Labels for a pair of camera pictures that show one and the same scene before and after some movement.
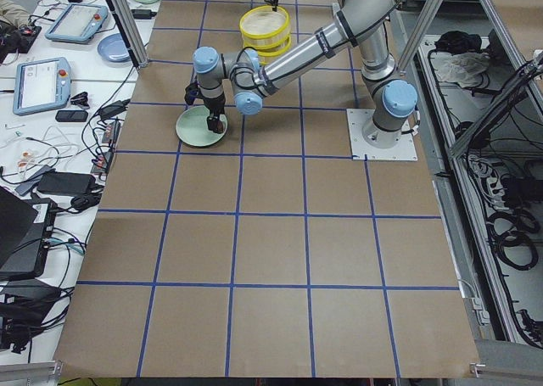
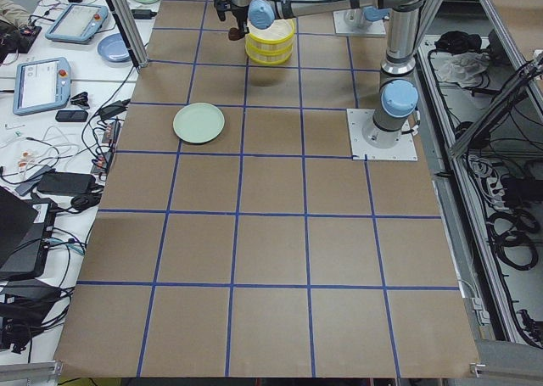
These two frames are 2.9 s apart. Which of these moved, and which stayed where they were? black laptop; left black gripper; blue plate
Moved: left black gripper
Stayed: black laptop; blue plate
